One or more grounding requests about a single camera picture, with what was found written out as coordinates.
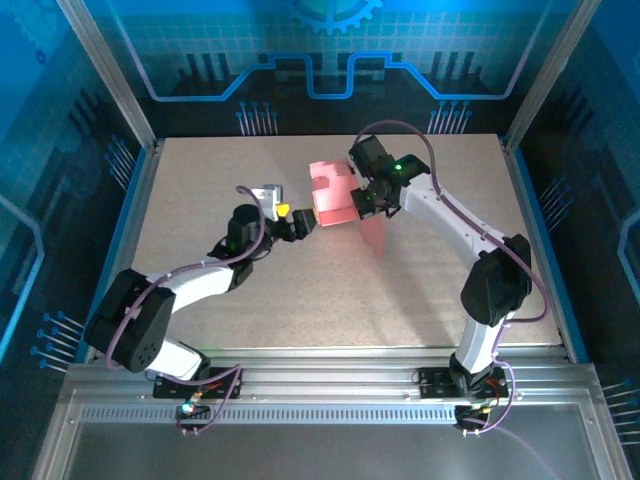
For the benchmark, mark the pink paper box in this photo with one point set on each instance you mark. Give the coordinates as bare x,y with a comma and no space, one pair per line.
332,200

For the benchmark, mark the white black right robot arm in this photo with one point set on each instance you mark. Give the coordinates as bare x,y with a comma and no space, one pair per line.
495,290

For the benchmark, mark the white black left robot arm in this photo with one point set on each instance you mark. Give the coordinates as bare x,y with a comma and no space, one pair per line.
130,320

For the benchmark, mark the blue table edge strip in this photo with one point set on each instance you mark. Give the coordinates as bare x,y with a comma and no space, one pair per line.
114,250
549,250

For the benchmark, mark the aluminium mounting beam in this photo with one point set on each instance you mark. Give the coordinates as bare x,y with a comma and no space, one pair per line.
325,375

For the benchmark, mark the small black connector board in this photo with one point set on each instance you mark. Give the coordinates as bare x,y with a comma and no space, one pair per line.
197,411
467,414

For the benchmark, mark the slotted aluminium strip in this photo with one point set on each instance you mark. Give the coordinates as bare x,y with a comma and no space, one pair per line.
325,415

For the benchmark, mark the grey metal sheet panel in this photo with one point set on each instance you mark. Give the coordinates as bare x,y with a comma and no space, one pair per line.
325,450

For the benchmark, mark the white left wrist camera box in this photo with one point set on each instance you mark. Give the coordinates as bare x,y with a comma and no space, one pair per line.
267,195

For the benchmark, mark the aluminium side rail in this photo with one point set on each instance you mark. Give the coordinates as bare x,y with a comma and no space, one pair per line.
521,200
142,200

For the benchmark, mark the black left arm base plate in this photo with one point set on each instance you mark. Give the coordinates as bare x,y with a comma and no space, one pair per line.
170,390

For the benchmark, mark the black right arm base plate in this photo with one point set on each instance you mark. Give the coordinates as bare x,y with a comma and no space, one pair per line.
435,385

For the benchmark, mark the aluminium frame post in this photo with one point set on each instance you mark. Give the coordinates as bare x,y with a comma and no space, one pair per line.
545,75
107,75

